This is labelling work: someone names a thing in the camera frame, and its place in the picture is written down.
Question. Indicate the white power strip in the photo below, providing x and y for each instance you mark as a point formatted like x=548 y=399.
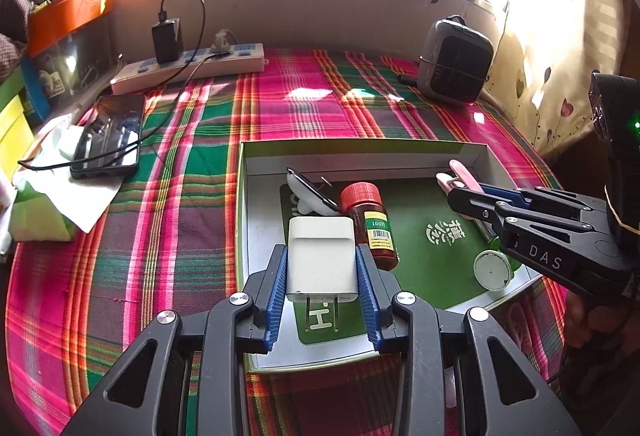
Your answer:
x=146 y=74

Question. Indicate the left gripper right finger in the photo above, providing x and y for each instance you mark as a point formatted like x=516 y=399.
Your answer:
x=468 y=356

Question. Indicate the right hand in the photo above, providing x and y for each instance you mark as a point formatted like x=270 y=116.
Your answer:
x=598 y=339

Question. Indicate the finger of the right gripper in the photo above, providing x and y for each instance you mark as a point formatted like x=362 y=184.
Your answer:
x=490 y=207
x=545 y=206

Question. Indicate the grey portable heater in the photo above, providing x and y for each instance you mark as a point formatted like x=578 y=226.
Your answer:
x=454 y=62

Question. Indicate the yellow green box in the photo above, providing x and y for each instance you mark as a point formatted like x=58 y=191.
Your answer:
x=15 y=133

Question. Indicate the black smartphone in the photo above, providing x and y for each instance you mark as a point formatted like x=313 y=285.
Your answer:
x=109 y=144

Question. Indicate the black plug adapter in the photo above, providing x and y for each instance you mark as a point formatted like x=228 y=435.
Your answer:
x=167 y=40

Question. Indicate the white charger cube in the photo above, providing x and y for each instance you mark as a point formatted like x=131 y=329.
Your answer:
x=321 y=264

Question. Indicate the white green thread spool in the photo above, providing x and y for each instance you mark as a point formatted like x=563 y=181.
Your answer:
x=494 y=270

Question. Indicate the heart pattern curtain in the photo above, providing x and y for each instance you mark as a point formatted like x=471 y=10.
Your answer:
x=544 y=59

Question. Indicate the pink oval case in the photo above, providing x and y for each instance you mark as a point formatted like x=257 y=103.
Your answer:
x=463 y=177

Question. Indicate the red cap medicine bottle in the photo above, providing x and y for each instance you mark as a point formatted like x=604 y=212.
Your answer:
x=362 y=202

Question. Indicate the plaid blanket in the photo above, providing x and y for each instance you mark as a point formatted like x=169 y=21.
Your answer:
x=167 y=240

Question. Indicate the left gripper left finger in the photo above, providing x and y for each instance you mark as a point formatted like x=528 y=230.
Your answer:
x=146 y=391

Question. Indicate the orange storage box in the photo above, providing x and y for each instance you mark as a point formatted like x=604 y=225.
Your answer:
x=48 y=25

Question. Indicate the green cardboard tray box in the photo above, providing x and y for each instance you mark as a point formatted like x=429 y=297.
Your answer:
x=436 y=247

